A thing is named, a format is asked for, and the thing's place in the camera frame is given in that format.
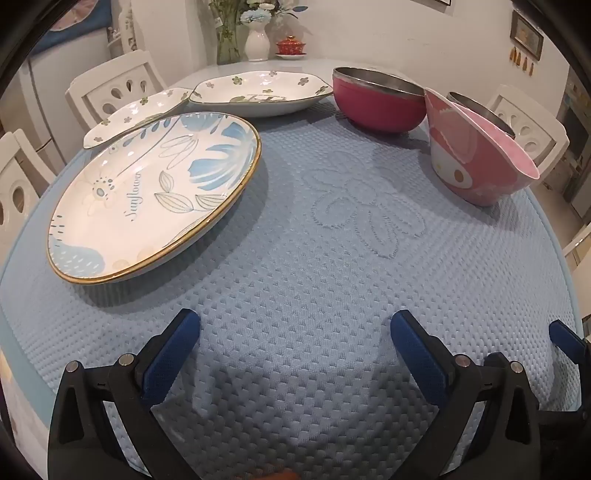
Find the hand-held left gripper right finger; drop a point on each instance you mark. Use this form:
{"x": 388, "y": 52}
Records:
{"x": 420, "y": 355}

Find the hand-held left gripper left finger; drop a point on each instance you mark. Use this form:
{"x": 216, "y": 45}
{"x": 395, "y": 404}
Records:
{"x": 168, "y": 355}

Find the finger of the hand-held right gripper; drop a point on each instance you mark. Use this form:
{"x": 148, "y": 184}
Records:
{"x": 569, "y": 341}

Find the blue leaf oval plate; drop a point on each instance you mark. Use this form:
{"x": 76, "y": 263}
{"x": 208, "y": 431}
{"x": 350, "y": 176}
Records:
{"x": 152, "y": 194}

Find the pink cartoon bowl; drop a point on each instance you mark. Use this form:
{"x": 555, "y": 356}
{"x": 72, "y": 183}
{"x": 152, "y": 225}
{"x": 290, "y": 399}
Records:
{"x": 466, "y": 157}

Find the blue steel bowl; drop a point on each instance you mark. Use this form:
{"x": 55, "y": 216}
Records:
{"x": 485, "y": 115}

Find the white green flower plate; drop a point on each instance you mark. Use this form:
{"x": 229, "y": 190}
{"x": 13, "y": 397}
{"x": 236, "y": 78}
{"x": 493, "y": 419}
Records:
{"x": 134, "y": 113}
{"x": 258, "y": 90}

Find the magenta steel bowl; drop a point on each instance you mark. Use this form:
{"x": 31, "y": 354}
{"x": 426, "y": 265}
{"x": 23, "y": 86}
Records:
{"x": 378, "y": 108}

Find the white wooden chair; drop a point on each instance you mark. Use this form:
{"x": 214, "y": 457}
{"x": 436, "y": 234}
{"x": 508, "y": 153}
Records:
{"x": 577, "y": 249}
{"x": 531, "y": 124}
{"x": 18, "y": 194}
{"x": 111, "y": 87}

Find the light blue textured mat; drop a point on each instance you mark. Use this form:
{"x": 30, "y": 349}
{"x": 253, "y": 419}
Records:
{"x": 286, "y": 277}

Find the orange hanging tassels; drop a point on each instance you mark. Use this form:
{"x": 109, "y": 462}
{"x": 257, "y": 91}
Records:
{"x": 521, "y": 60}

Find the white refrigerator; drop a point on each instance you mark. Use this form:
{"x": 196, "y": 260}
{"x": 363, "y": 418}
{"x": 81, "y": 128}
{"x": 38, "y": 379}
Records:
{"x": 51, "y": 83}

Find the small framed flower picture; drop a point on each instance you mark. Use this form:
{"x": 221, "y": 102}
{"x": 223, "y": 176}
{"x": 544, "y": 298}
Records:
{"x": 526, "y": 34}

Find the glass vase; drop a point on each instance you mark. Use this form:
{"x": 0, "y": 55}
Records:
{"x": 227, "y": 50}

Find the red white saucer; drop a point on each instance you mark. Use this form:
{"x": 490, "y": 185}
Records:
{"x": 292, "y": 56}

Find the white ceramic vase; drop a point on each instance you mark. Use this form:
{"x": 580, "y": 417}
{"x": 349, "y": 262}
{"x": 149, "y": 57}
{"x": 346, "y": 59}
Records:
{"x": 257, "y": 44}

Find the white carved shelf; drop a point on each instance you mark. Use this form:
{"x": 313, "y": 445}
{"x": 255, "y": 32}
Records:
{"x": 122, "y": 27}

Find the red lidded teacup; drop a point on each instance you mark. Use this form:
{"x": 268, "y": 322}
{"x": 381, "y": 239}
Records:
{"x": 288, "y": 46}

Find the blue fridge cover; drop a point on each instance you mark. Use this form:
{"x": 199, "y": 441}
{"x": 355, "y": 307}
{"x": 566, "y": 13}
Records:
{"x": 99, "y": 14}

